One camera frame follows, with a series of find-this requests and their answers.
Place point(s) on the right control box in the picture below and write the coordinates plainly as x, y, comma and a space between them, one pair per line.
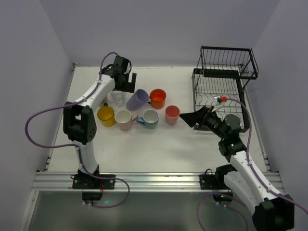
225, 198

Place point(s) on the orange mug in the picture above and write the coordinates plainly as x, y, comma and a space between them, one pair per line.
157, 98

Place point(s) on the blue mug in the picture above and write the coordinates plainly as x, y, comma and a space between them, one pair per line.
149, 118

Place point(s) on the lavender cup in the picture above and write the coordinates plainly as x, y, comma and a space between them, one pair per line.
137, 100

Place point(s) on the pink ceramic mug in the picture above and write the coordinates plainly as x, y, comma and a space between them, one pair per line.
125, 119

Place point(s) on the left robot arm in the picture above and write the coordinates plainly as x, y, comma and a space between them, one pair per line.
79, 120

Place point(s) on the yellow mug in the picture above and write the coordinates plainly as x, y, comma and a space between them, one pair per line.
106, 115

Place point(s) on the clear glass cup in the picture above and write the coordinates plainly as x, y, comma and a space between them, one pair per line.
119, 98

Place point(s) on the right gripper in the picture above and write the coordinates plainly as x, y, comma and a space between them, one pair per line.
200, 116

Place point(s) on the pink tumbler cup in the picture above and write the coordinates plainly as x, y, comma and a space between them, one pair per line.
172, 113

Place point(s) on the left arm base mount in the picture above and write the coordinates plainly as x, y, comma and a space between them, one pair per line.
86, 182

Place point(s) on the control box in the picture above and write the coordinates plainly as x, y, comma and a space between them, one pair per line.
91, 198
225, 198

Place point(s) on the aluminium mounting rail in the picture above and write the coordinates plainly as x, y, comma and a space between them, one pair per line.
138, 182

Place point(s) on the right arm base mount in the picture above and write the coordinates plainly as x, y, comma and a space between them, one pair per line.
209, 181

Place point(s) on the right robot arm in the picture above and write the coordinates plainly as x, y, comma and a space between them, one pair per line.
271, 211

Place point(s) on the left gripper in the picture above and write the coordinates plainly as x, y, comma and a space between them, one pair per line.
130, 86

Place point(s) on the left control box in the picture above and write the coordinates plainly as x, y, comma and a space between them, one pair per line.
91, 198

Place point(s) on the black dish rack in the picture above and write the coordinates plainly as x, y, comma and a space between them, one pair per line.
223, 71

